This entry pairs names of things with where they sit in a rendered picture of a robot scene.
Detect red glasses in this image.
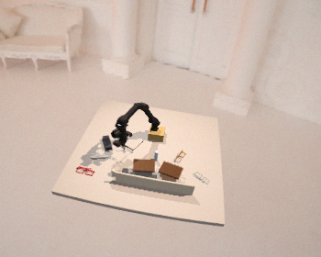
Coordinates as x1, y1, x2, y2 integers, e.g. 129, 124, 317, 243
76, 166, 94, 176

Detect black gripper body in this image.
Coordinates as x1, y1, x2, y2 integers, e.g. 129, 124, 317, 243
113, 131, 132, 148

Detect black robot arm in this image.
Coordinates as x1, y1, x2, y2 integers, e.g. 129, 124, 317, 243
111, 102, 160, 139

